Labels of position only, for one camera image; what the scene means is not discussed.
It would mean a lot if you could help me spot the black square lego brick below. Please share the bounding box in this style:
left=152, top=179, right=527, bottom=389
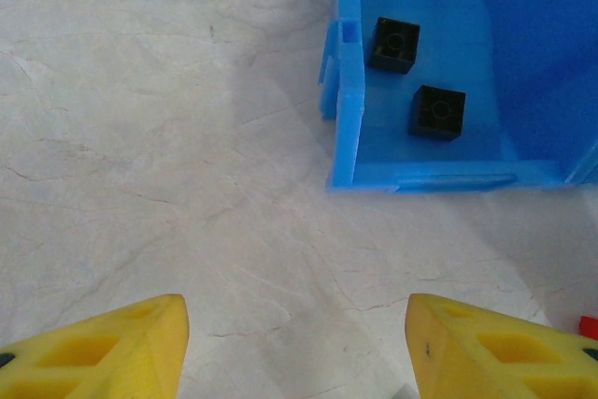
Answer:
left=366, top=16, right=421, bottom=76
left=407, top=84, right=467, bottom=143

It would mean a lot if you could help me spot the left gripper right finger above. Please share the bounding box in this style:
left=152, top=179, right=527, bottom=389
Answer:
left=405, top=293, right=598, bottom=399

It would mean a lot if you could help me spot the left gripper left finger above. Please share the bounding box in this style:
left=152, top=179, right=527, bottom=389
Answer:
left=0, top=293, right=191, bottom=399

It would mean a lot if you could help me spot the blue three-compartment bin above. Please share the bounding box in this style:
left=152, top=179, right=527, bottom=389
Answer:
left=317, top=0, right=598, bottom=194

